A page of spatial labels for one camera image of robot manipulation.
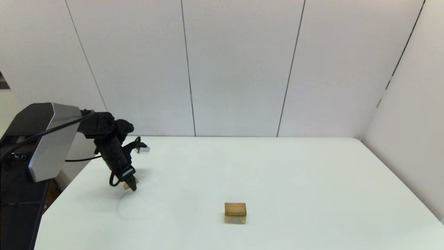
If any rectangular wooden building block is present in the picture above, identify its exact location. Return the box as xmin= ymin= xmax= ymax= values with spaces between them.
xmin=224 ymin=202 xmax=247 ymax=217

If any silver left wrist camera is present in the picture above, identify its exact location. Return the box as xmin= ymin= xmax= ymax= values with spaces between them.
xmin=134 ymin=137 xmax=151 ymax=155

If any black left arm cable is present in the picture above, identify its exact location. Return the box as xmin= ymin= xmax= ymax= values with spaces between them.
xmin=0 ymin=109 xmax=139 ymax=187

